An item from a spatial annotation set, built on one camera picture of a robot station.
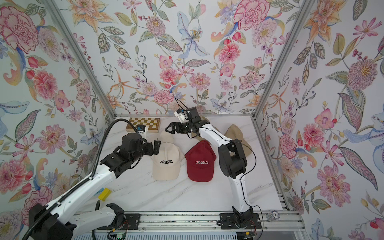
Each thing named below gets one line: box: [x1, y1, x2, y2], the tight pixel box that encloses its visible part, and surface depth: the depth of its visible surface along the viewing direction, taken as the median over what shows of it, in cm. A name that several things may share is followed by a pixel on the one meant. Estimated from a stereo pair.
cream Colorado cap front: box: [151, 142, 185, 180], surface depth 93 cm
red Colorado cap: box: [185, 140, 217, 182], surface depth 91 cm
